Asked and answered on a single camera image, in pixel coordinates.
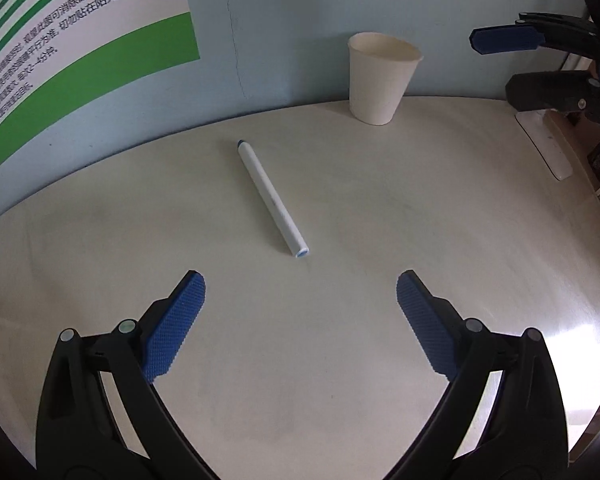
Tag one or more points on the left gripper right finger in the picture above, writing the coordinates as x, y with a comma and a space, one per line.
501, 416

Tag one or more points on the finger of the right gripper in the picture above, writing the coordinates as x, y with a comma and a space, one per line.
537, 30
563, 91

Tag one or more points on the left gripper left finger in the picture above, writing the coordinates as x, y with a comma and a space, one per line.
100, 415

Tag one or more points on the white power strip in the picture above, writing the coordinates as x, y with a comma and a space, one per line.
535, 127

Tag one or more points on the white paper cup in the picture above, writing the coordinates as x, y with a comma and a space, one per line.
381, 68

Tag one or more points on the white blue marker pen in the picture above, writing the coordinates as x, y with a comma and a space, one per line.
272, 201

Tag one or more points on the green white wall poster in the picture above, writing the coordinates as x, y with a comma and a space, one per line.
59, 55

